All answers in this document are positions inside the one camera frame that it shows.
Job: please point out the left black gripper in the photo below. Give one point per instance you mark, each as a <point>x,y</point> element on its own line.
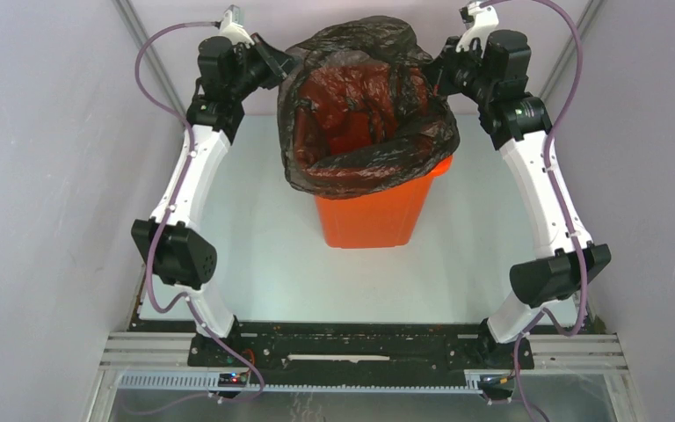
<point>285,62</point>

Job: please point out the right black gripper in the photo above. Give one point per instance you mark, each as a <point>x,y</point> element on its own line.
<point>445,64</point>

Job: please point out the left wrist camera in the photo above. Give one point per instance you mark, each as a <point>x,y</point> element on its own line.
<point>231,27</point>

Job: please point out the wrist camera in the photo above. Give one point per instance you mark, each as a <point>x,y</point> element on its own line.
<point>480,22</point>
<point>231,27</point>

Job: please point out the small electronics board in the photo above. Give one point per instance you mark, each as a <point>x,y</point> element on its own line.
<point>232,380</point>

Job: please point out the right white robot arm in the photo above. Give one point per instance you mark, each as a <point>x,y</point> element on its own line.
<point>494,76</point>

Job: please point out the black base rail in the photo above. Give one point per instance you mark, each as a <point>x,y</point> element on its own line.
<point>384,355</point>

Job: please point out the orange plastic trash bin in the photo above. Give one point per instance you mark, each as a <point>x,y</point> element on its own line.
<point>377,220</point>

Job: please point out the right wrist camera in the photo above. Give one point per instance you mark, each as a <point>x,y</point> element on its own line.
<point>480,22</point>

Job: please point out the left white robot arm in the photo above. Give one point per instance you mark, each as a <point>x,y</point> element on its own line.
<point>180,262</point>

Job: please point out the white cable duct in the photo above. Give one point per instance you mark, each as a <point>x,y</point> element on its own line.
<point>215,382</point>

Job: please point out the black plastic trash bag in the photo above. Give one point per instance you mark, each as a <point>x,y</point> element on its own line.
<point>356,115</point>

